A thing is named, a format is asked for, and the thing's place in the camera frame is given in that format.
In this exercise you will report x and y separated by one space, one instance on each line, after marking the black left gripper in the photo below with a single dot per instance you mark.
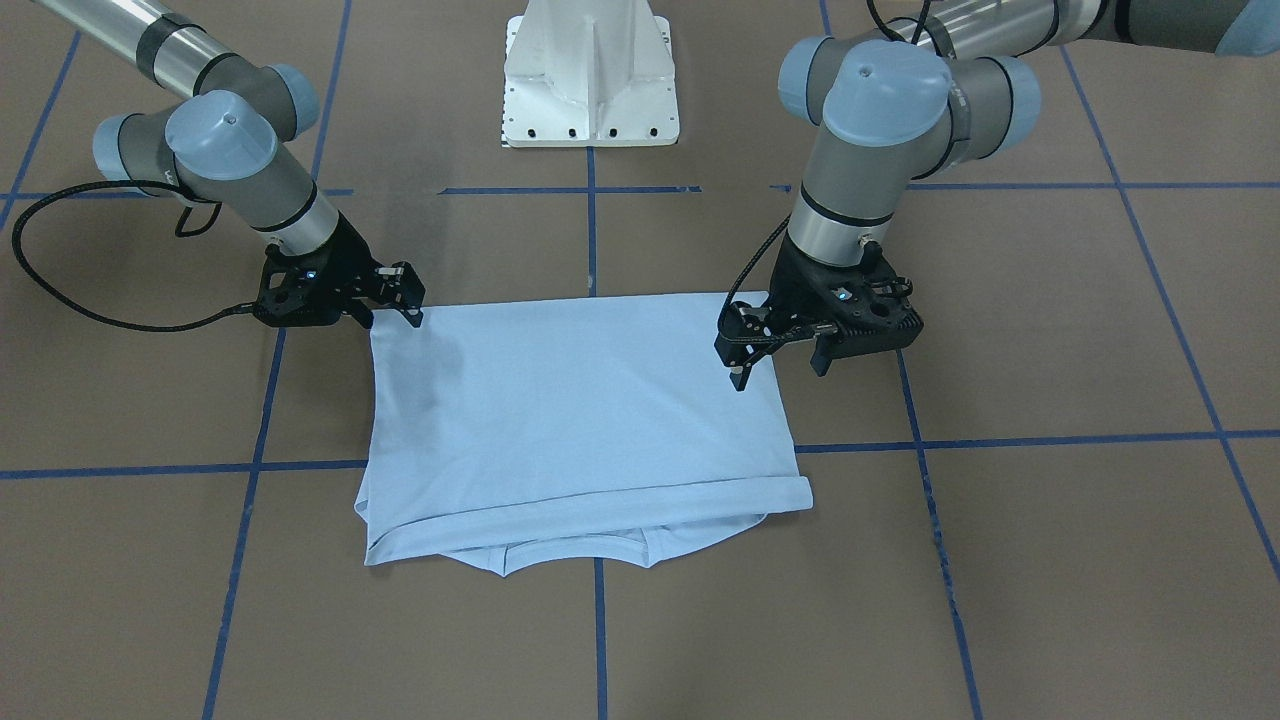
795 281

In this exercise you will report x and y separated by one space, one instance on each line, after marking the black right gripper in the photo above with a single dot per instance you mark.
349 260

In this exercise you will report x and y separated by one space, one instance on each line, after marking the light blue t-shirt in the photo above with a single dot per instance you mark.
637 455

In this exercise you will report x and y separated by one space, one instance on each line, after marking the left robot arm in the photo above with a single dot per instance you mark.
918 95

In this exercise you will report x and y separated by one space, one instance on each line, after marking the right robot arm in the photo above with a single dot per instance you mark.
223 146

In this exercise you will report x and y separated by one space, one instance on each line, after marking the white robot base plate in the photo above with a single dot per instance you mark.
589 74

